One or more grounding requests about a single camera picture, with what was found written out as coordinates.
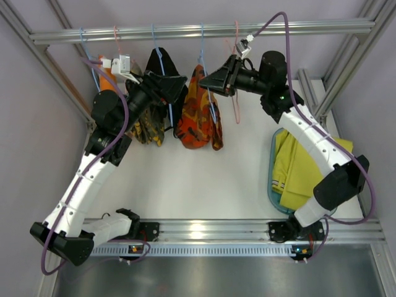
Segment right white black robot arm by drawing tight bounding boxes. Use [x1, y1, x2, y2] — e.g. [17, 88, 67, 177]
[199, 51, 369, 243]

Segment blue hanger with camouflage trousers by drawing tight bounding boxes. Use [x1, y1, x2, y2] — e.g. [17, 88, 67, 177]
[198, 22, 218, 124]

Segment aluminium hanging rail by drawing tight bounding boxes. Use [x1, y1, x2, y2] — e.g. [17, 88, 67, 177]
[29, 18, 375, 45]

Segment teal transparent plastic bin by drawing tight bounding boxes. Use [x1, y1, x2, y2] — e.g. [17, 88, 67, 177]
[266, 126, 338, 217]

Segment aluminium frame left post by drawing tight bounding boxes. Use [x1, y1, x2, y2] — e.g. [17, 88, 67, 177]
[1, 1, 95, 138]

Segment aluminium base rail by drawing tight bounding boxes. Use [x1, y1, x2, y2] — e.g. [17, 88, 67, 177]
[77, 217, 386, 245]

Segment green yellow camouflage trousers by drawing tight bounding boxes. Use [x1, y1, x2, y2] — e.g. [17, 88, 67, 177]
[128, 105, 165, 147]

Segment black trousers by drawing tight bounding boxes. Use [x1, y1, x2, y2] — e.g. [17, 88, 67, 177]
[145, 47, 188, 127]

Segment blue hanger with black trousers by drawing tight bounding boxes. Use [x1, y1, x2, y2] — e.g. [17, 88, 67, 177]
[151, 24, 174, 128]

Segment pink wire hanger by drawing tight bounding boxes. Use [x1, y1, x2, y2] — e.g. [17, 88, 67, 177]
[113, 25, 131, 93]
[225, 20, 241, 124]

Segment grey slotted cable duct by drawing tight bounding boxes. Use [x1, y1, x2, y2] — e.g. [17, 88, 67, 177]
[91, 244, 310, 257]

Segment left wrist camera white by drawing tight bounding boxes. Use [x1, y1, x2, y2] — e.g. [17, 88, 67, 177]
[99, 54, 140, 84]

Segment aluminium frame post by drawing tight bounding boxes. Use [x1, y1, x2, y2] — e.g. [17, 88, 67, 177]
[297, 1, 395, 127]
[1, 1, 95, 138]

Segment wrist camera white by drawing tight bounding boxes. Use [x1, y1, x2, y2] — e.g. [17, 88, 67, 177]
[236, 34, 254, 59]
[99, 54, 140, 84]

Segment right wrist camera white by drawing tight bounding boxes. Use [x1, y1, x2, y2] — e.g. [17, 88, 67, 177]
[236, 34, 254, 59]

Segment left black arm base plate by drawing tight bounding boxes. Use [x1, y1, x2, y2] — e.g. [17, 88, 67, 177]
[123, 221, 160, 242]

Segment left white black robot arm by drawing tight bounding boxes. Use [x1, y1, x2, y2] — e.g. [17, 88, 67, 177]
[30, 71, 187, 266]

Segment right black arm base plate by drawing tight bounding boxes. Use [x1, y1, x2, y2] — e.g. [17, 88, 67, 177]
[268, 220, 324, 243]

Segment orange red camouflage trousers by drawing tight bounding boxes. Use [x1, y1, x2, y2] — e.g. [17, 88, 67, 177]
[176, 64, 223, 151]

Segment aluminium frame right post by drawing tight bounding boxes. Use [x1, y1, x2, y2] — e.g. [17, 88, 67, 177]
[297, 1, 395, 127]

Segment orange white trousers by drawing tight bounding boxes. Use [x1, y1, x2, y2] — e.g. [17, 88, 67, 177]
[97, 54, 118, 92]

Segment blue wire hanger leftmost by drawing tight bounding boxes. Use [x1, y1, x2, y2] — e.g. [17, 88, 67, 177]
[79, 27, 101, 92]

